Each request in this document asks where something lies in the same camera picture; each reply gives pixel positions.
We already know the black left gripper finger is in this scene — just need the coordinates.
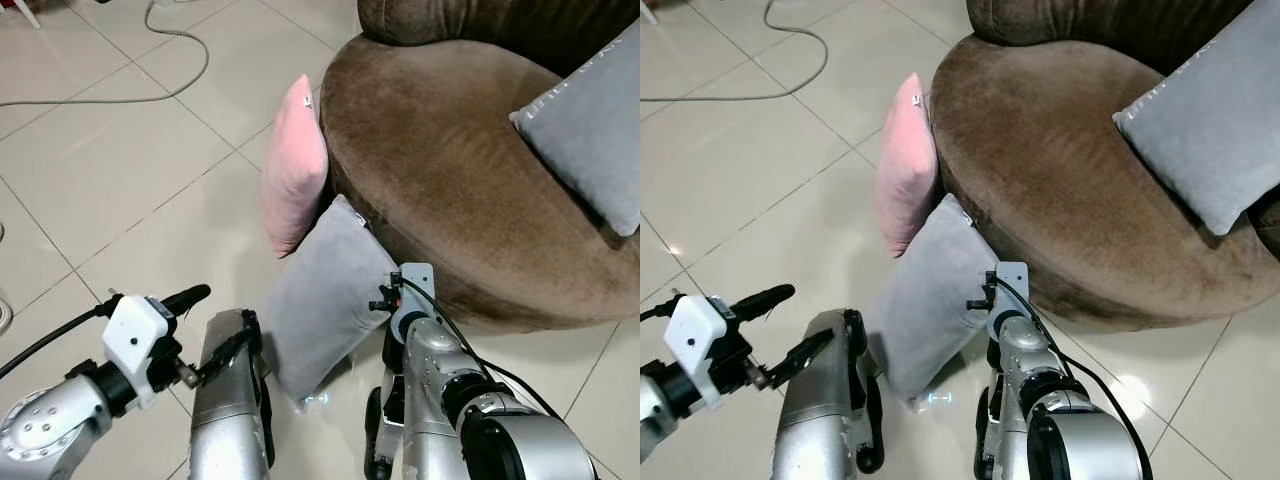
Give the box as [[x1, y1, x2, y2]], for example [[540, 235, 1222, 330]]
[[193, 328, 257, 387], [160, 284, 212, 313], [768, 328, 833, 391], [725, 284, 796, 319]]

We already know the plain grey pillow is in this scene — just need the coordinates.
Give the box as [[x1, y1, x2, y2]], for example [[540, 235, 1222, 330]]
[[864, 194, 1002, 403], [254, 194, 402, 403]]

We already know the brown round plush sofa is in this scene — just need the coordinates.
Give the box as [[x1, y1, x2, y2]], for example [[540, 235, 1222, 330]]
[[930, 0, 1280, 333], [320, 0, 641, 333]]

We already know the pink pillow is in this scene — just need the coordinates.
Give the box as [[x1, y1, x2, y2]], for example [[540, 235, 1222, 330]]
[[874, 72, 942, 260], [261, 74, 332, 260]]

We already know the grey pillow with white beads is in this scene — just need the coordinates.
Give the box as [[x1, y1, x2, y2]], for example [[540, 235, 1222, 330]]
[[509, 20, 641, 239], [1112, 0, 1280, 237]]

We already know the silver left robot leg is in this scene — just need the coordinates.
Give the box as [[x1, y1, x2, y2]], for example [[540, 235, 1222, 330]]
[[774, 308, 889, 480], [188, 308, 274, 480]]

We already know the black right robot leg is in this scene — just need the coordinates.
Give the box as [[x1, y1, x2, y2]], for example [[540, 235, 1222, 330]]
[[363, 370, 411, 480], [973, 385, 1007, 480]]

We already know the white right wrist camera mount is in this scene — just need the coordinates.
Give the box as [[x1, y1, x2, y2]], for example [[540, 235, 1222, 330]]
[[994, 261, 1032, 315], [397, 262, 437, 317]]

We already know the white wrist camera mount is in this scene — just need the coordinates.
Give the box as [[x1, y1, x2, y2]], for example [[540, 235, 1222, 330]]
[[102, 294, 177, 388], [667, 294, 739, 413], [397, 262, 437, 317], [994, 261, 1032, 315]]

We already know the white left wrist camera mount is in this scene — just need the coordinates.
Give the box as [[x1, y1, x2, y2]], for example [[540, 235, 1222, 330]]
[[102, 294, 177, 388], [667, 294, 739, 413]]

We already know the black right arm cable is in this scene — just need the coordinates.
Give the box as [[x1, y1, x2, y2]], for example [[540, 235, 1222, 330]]
[[398, 278, 563, 423], [990, 274, 1153, 441]]

